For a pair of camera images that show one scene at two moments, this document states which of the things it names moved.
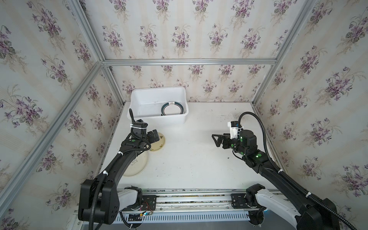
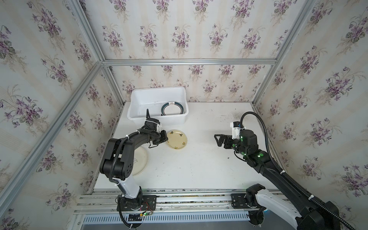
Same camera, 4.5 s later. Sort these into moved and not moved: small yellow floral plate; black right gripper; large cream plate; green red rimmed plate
Moved: small yellow floral plate
Not moved: black right gripper; green red rimmed plate; large cream plate
